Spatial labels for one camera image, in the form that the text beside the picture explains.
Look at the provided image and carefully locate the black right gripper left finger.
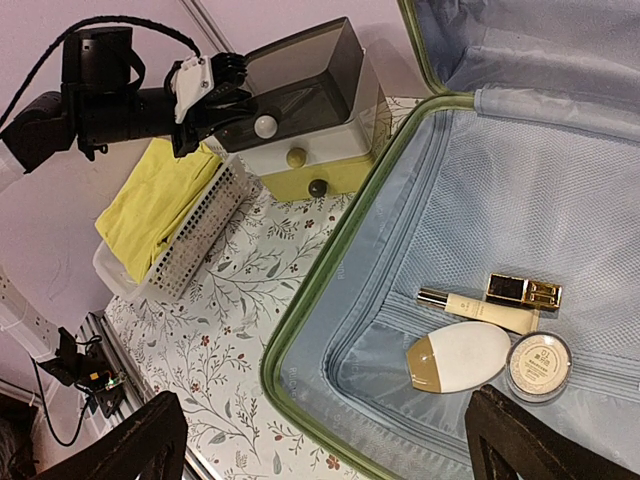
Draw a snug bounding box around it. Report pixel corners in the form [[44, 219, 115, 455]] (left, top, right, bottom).
[[36, 391, 188, 480]]

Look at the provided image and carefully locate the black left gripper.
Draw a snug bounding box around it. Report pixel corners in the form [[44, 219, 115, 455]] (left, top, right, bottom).
[[61, 27, 256, 161]]

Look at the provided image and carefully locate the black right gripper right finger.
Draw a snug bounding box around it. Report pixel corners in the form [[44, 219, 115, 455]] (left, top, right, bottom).
[[465, 385, 636, 479]]

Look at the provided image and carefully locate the white plastic mesh basket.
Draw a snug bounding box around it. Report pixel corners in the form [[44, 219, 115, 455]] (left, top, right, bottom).
[[93, 154, 251, 303]]

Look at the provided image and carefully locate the plain yellow garment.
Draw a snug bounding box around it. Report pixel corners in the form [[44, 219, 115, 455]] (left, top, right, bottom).
[[95, 138, 223, 284]]

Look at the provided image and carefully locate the drawer cabinet with dark top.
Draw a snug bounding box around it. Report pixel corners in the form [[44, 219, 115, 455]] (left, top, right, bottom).
[[211, 17, 391, 202]]

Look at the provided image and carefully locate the green hard-shell suitcase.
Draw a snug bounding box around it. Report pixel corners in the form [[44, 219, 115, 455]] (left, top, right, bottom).
[[261, 1, 639, 479]]

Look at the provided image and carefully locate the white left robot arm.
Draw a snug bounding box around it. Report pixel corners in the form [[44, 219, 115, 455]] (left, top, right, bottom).
[[1, 15, 257, 188]]

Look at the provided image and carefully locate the round cream compact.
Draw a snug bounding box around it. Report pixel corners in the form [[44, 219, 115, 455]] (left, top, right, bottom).
[[506, 331, 573, 404]]

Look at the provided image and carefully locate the floral white tablecloth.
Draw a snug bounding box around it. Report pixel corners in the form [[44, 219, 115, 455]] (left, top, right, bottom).
[[100, 95, 421, 480]]

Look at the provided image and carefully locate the beige oval compact case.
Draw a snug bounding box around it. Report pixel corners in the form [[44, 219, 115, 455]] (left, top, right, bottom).
[[406, 321, 511, 394]]

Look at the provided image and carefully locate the slim gold cosmetic pencil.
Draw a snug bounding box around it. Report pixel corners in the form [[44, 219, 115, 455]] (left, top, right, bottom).
[[416, 288, 539, 335]]

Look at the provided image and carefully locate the black gold lipstick tube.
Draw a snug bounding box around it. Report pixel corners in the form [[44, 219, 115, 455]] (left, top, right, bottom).
[[485, 273, 563, 311]]

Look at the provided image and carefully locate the aluminium front rail frame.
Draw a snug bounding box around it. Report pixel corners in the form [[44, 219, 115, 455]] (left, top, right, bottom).
[[30, 310, 226, 480]]

